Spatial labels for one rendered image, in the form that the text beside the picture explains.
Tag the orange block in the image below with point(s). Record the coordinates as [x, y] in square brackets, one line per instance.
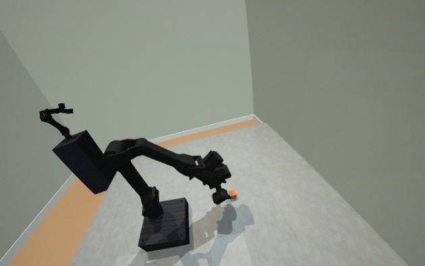
[232, 194]

